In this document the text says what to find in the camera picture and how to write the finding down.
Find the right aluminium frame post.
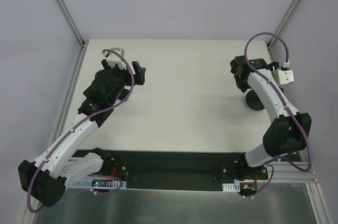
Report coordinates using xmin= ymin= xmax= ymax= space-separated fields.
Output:
xmin=274 ymin=0 xmax=302 ymax=36

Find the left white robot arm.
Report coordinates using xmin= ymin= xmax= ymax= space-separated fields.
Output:
xmin=18 ymin=59 xmax=146 ymax=213

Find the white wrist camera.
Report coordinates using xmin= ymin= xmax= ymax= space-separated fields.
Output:
xmin=272 ymin=61 xmax=295 ymax=86
xmin=101 ymin=48 xmax=127 ymax=70

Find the left aluminium frame post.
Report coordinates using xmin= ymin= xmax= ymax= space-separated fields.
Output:
xmin=55 ymin=0 xmax=86 ymax=48

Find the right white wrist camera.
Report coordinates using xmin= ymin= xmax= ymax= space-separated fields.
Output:
xmin=272 ymin=61 xmax=295 ymax=86

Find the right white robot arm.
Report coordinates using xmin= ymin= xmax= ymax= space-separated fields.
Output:
xmin=230 ymin=56 xmax=312 ymax=179

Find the black smartphone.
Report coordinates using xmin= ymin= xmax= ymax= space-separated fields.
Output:
xmin=117 ymin=88 xmax=130 ymax=101

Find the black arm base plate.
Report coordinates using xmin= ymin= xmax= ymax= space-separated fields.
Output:
xmin=76 ymin=150 xmax=273 ymax=192

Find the left white cable duct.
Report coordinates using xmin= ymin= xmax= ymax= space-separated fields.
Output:
xmin=70 ymin=178 xmax=127 ymax=190

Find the black round-base clamp stand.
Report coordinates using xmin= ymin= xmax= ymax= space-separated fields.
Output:
xmin=245 ymin=90 xmax=265 ymax=111

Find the aluminium frame post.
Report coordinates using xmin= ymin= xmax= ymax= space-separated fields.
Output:
xmin=55 ymin=0 xmax=86 ymax=48
xmin=274 ymin=0 xmax=302 ymax=36

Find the right white cable duct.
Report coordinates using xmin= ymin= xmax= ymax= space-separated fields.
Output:
xmin=222 ymin=181 xmax=257 ymax=192

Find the white cable duct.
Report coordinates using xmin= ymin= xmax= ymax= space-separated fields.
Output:
xmin=70 ymin=178 xmax=127 ymax=190
xmin=222 ymin=181 xmax=257 ymax=192

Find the aluminium front rail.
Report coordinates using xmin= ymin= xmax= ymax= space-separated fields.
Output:
xmin=270 ymin=162 xmax=319 ymax=183

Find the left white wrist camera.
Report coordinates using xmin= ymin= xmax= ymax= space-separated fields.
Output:
xmin=101 ymin=48 xmax=127 ymax=70

